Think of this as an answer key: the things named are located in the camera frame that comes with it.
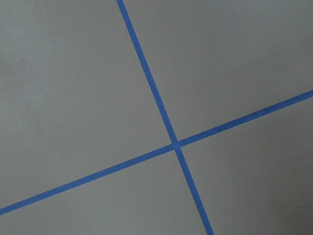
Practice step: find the crossing blue tape strip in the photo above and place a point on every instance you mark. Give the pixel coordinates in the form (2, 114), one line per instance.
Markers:
(157, 152)

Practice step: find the long blue tape strip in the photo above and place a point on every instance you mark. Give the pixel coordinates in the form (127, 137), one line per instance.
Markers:
(166, 120)

